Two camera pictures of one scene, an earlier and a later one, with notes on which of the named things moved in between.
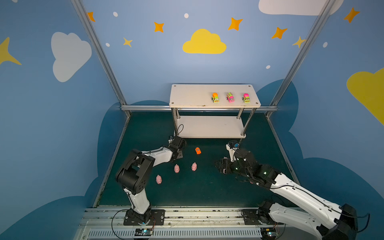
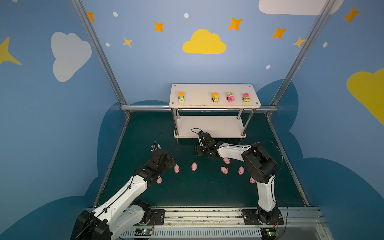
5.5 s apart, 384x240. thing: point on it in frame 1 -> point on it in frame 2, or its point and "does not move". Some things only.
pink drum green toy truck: [246, 98] does not move
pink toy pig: [194, 166] does not move
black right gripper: [226, 165] -> [202, 149]
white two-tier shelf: [245, 97] does not move
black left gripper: [179, 151] -> [167, 159]
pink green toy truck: [230, 97] does not move
